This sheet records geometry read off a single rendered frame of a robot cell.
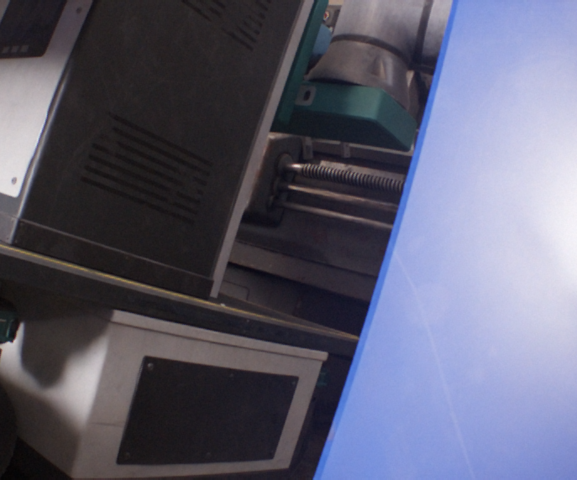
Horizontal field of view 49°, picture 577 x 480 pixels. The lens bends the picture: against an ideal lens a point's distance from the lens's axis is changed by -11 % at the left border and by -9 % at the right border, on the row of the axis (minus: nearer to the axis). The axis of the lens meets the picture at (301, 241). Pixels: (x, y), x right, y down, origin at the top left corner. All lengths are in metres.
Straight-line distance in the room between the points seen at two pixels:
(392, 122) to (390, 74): 0.08
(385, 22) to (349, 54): 0.09
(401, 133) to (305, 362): 0.43
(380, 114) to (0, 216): 0.64
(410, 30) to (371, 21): 0.07
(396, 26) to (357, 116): 0.20
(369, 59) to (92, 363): 0.70
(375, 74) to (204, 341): 0.56
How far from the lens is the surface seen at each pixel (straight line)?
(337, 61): 1.17
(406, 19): 1.21
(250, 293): 2.01
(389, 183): 1.84
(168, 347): 0.80
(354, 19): 1.22
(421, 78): 2.20
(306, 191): 1.96
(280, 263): 1.85
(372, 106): 1.11
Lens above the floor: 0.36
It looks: 4 degrees up
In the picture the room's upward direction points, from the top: 17 degrees clockwise
